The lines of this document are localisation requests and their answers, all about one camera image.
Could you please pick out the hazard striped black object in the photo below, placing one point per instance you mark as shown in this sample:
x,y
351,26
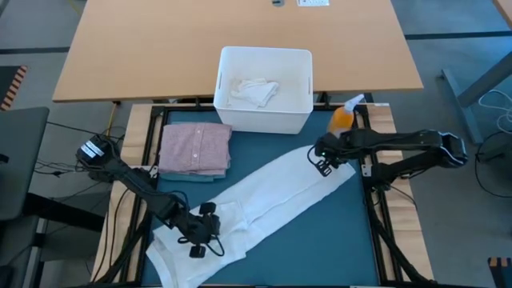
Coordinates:
x,y
500,276

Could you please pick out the white perforated laundry bin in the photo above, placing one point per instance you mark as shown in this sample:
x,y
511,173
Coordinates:
x,y
264,122

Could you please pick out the grey desk grommet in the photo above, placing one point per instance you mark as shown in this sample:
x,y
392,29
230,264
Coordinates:
x,y
278,2

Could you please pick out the hazard striped floor mat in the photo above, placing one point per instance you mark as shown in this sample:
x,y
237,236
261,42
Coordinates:
x,y
8,80

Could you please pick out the orange spray bottle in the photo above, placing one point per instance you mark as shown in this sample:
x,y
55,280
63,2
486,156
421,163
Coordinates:
x,y
340,120

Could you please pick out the tan wooden desk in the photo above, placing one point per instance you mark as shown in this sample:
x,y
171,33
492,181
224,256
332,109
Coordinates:
x,y
140,48

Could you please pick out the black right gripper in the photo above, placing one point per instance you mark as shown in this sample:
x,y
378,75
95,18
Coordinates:
x,y
334,149

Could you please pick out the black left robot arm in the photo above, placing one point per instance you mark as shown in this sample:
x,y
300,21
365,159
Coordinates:
x,y
136,184

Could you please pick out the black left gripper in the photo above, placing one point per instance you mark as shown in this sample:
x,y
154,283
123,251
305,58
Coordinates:
x,y
198,230

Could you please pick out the light blue denim jeans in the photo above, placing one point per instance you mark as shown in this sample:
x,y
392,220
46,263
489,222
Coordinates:
x,y
184,178

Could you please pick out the grey desk leg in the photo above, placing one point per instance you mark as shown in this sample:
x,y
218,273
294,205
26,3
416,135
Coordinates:
x,y
480,84

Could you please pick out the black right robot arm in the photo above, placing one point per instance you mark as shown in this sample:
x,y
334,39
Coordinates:
x,y
400,140

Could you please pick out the black support strut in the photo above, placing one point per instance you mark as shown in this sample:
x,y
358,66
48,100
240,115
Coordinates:
x,y
132,244
400,256

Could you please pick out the small white crumpled cloth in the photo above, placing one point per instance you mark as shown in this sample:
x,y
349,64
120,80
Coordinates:
x,y
254,92

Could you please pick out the white paper label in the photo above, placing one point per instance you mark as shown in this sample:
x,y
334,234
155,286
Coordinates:
x,y
312,2

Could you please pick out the pink garment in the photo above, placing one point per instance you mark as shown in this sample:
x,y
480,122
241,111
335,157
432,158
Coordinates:
x,y
196,148

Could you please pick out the silver frame bracket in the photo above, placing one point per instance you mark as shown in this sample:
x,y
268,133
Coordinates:
x,y
366,171
154,172

